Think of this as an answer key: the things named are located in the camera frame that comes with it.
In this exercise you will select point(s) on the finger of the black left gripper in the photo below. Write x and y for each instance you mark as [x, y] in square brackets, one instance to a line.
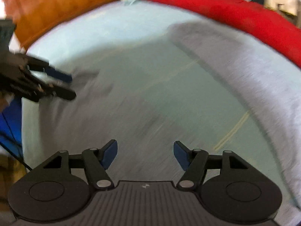
[44, 89]

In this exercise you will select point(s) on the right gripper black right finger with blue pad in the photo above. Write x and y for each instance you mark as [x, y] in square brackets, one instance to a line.
[193, 162]

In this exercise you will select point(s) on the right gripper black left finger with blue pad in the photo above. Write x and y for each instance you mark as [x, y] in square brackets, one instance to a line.
[96, 162]

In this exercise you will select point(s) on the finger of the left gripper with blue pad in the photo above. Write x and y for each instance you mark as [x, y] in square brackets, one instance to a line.
[39, 65]

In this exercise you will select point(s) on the grey garment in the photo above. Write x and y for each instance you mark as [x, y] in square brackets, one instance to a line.
[247, 75]

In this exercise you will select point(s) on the wooden headboard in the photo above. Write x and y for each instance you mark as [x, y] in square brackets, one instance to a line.
[34, 18]

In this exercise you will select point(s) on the black tripod stand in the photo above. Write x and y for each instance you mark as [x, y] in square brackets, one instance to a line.
[11, 139]

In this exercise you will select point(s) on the light green checked bedsheet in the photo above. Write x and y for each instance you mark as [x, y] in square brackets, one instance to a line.
[141, 80]

